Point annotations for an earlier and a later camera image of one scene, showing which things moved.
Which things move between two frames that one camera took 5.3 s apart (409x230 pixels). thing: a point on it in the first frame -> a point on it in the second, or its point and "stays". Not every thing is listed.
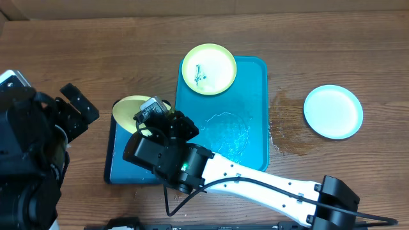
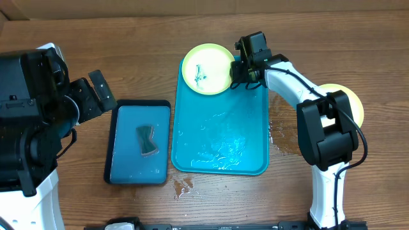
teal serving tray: (234, 123) stays
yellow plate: (126, 108) -> (356, 109)
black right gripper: (181, 124) -> (241, 74)
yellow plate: (209, 69) stays
